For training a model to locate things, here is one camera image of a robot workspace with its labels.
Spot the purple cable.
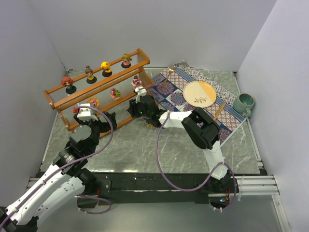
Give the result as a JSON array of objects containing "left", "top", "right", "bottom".
[
  {"left": 136, "top": 84, "right": 239, "bottom": 212},
  {"left": 0, "top": 107, "right": 114, "bottom": 232}
]

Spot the orange wooden acrylic shelf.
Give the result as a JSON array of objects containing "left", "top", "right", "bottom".
[{"left": 43, "top": 49, "right": 154, "bottom": 131}]

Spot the patterned blue placemat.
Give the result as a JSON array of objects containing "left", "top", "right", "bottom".
[{"left": 150, "top": 61, "right": 246, "bottom": 145}]

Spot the blonde pink dress figurine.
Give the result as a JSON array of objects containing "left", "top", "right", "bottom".
[{"left": 121, "top": 53, "right": 132, "bottom": 68}]

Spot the gold fork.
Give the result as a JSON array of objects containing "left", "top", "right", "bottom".
[{"left": 162, "top": 64, "right": 175, "bottom": 85}]

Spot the brown hair yellow figurine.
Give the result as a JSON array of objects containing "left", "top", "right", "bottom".
[{"left": 85, "top": 65, "right": 97, "bottom": 84}]

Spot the cream and orange plate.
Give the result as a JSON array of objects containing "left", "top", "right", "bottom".
[{"left": 183, "top": 81, "right": 217, "bottom": 108}]

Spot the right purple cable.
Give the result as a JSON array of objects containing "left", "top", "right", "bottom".
[{"left": 136, "top": 84, "right": 239, "bottom": 212}]

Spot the black base beam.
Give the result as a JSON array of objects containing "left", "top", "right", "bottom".
[{"left": 82, "top": 173, "right": 233, "bottom": 203}]

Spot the pink bear cake toy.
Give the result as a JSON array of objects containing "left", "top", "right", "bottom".
[{"left": 131, "top": 75, "right": 142, "bottom": 89}]

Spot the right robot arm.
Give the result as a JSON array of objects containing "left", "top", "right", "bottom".
[{"left": 127, "top": 95, "right": 238, "bottom": 194}]

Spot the red hair green figurine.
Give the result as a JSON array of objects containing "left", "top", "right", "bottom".
[{"left": 61, "top": 76, "right": 77, "bottom": 94}]

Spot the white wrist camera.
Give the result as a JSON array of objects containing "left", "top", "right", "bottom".
[
  {"left": 134, "top": 86, "right": 147, "bottom": 103},
  {"left": 73, "top": 102, "right": 98, "bottom": 121}
]

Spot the pink bear sunflower toy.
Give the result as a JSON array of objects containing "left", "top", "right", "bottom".
[{"left": 87, "top": 97, "right": 99, "bottom": 109}]

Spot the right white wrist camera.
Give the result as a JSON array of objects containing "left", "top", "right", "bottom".
[{"left": 134, "top": 86, "right": 147, "bottom": 103}]

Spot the black dragon toy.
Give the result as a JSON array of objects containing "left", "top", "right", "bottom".
[{"left": 145, "top": 119, "right": 153, "bottom": 128}]

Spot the teal ceramic mug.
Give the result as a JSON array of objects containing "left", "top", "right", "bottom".
[{"left": 233, "top": 93, "right": 255, "bottom": 117}]

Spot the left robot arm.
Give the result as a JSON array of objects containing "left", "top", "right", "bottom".
[{"left": 0, "top": 108, "right": 117, "bottom": 232}]

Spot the pink bear donut toy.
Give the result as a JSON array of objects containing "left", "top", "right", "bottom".
[{"left": 110, "top": 88, "right": 121, "bottom": 100}]

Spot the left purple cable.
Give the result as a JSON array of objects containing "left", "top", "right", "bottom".
[{"left": 0, "top": 107, "right": 114, "bottom": 232}]

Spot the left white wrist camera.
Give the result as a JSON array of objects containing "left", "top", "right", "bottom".
[{"left": 73, "top": 102, "right": 98, "bottom": 121}]

